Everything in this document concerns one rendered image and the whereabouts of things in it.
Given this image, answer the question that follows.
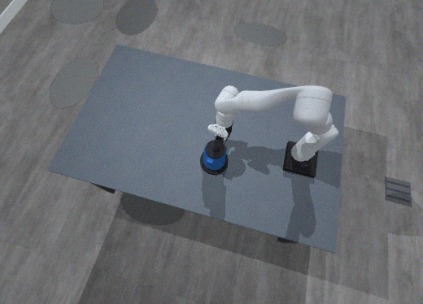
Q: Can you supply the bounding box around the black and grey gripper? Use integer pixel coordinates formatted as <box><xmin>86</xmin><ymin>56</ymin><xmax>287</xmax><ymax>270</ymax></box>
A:
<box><xmin>207</xmin><ymin>117</ymin><xmax>233</xmax><ymax>144</ymax></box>

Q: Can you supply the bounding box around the dark grey round disc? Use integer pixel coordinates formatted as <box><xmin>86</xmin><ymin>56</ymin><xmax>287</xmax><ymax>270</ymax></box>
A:
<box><xmin>200</xmin><ymin>153</ymin><xmax>229</xmax><ymax>175</ymax></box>

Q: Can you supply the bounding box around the blue and black kettle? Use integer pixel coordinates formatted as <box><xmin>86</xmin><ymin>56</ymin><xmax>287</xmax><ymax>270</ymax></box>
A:
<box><xmin>203</xmin><ymin>136</ymin><xmax>226</xmax><ymax>171</ymax></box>

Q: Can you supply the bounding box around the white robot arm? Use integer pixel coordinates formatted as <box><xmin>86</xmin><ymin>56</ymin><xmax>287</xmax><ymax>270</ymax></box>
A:
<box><xmin>215</xmin><ymin>85</ymin><xmax>338</xmax><ymax>162</ymax></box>

